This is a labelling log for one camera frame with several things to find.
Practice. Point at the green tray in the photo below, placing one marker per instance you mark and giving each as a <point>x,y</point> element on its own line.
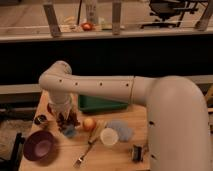
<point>88,104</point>

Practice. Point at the red fruit on shelf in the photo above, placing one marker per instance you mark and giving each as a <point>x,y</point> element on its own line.
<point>87,26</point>

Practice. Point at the fork with wooden handle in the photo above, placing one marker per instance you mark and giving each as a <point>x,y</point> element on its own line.
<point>94,136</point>

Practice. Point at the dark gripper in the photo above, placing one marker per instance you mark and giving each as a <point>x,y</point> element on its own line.
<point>64,121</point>

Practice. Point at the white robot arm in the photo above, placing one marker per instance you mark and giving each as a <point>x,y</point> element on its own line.
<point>179,136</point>

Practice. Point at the black office chair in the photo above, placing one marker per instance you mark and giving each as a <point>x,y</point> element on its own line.
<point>165,9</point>

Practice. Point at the purple bowl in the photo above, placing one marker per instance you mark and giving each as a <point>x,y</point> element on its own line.
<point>38,145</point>

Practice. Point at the red yellow apple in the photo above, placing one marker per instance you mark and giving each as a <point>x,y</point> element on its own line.
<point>88,124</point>

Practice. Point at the blue cloth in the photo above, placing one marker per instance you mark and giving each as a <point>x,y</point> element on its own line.
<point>124,132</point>

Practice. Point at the small dark round can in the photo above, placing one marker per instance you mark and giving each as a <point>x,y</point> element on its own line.
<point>41,120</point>

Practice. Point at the translucent plastic cup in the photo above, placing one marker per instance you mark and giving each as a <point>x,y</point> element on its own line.
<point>109,137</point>

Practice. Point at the dark purple grapes bunch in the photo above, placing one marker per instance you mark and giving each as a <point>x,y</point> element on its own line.
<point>70,131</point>

